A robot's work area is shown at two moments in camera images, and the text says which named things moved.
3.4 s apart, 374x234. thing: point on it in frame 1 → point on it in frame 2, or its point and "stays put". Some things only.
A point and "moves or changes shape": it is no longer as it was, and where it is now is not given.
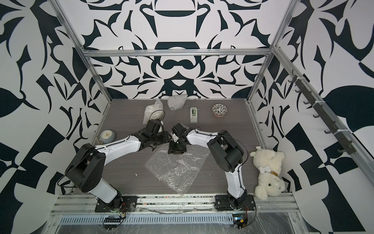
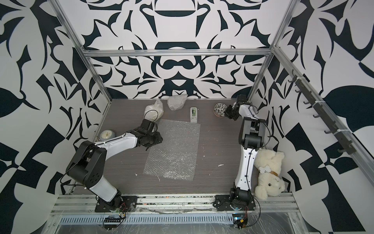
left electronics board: (111, 223) stays put
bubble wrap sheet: (176, 102) stays put
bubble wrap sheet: (178, 170) moves or changes shape
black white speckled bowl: (219, 110) stays put
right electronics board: (239, 220) stays put
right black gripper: (172, 149) → (228, 112)
